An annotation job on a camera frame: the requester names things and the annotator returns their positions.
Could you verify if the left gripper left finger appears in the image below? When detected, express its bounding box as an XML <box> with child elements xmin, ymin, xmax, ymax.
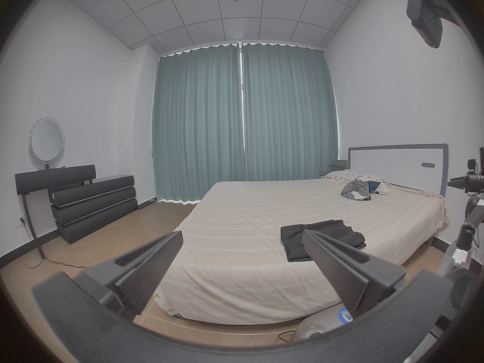
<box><xmin>77</xmin><ymin>230</ymin><xmax>184</xmax><ymax>315</ymax></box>

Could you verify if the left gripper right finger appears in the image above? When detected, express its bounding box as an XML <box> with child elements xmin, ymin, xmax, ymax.
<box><xmin>302</xmin><ymin>228</ymin><xmax>407</xmax><ymax>315</ymax></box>

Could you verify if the black T-shirt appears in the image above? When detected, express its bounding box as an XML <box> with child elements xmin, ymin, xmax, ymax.
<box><xmin>280</xmin><ymin>220</ymin><xmax>367</xmax><ymax>263</ymax></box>

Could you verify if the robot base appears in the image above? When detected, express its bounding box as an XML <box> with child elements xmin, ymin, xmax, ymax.
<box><xmin>293</xmin><ymin>237</ymin><xmax>484</xmax><ymax>343</ymax></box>

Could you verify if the pile of clothes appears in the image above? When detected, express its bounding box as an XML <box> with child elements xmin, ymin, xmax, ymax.
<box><xmin>340</xmin><ymin>179</ymin><xmax>389</xmax><ymax>202</ymax></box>

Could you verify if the bed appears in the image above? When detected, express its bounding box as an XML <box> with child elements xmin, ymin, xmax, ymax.
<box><xmin>157</xmin><ymin>143</ymin><xmax>450</xmax><ymax>326</ymax></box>

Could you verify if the black chest of drawers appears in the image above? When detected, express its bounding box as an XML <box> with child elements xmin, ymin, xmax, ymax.
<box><xmin>48</xmin><ymin>175</ymin><xmax>138</xmax><ymax>245</ymax></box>

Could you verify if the white printed pillow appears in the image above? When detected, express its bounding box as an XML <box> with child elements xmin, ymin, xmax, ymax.
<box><xmin>324</xmin><ymin>169</ymin><xmax>386</xmax><ymax>184</ymax></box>

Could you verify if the black dressing table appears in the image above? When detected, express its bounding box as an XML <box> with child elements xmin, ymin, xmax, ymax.
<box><xmin>15</xmin><ymin>165</ymin><xmax>96</xmax><ymax>257</ymax></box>

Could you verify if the blue-green curtain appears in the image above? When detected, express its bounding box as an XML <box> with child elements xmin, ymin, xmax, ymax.
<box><xmin>151</xmin><ymin>42</ymin><xmax>339</xmax><ymax>205</ymax></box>

